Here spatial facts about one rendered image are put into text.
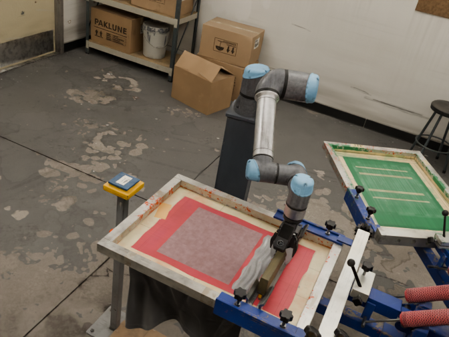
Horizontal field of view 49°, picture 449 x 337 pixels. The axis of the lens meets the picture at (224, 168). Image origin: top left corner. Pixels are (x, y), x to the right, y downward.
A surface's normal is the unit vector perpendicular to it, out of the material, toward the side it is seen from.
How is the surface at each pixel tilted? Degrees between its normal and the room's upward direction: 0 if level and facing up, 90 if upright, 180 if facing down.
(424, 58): 90
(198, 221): 0
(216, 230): 0
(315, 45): 90
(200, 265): 0
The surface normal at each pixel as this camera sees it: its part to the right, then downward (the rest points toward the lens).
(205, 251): 0.16, -0.84
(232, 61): -0.36, 0.46
